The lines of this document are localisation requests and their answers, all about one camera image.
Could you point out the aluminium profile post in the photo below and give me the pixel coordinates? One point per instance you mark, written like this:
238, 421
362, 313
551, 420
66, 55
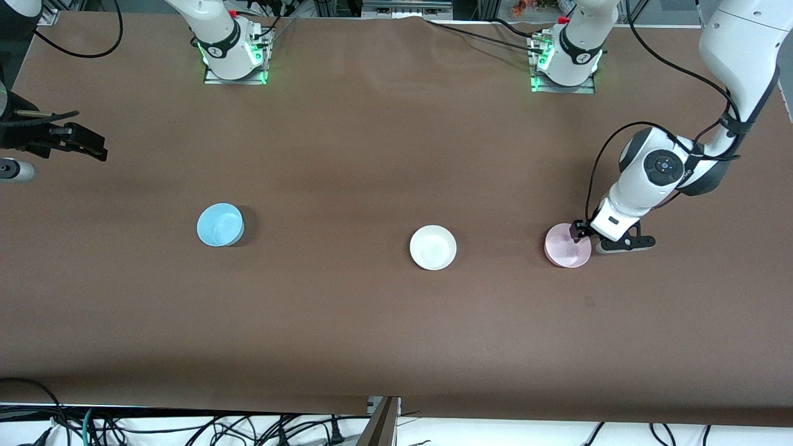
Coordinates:
379, 427

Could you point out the grey metal frame box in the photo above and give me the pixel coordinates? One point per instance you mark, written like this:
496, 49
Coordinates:
406, 7

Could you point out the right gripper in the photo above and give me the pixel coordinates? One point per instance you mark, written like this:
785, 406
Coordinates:
26, 136

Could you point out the white bowl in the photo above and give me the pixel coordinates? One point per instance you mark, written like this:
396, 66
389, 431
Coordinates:
433, 248

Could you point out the brown table cover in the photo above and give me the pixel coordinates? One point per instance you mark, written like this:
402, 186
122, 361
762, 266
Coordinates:
372, 155

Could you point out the pink bowl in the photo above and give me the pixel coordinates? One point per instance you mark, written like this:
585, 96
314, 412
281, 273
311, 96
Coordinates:
560, 251

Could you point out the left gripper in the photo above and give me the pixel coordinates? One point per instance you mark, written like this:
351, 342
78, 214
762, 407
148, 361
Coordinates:
582, 230

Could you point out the metal corner bracket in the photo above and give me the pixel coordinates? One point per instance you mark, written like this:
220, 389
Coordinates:
48, 17

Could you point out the black power plug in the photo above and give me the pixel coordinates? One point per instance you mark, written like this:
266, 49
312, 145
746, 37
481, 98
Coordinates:
336, 432

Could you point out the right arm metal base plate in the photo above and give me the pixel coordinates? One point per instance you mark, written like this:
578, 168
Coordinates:
217, 80

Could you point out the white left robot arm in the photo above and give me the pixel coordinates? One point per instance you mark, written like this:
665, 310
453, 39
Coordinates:
638, 186

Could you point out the light blue bowl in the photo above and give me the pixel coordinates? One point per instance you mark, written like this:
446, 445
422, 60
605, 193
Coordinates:
220, 225

